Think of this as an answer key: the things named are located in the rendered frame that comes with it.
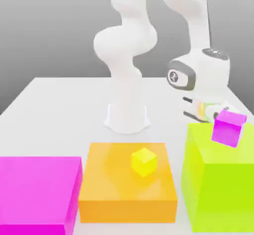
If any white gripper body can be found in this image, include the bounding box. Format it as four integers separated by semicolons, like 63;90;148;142
205;101;230;121

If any small magenta cube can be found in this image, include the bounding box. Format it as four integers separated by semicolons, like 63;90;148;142
211;109;248;149

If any small yellow cube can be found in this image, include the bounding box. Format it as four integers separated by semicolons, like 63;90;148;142
131;147;158;178

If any large lime green box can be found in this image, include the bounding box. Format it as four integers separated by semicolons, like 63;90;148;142
181;122;254;233

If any large orange box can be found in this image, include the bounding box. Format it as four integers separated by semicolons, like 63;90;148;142
78;142;178;224

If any large magenta box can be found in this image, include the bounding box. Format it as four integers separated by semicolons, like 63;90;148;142
0;156;83;235

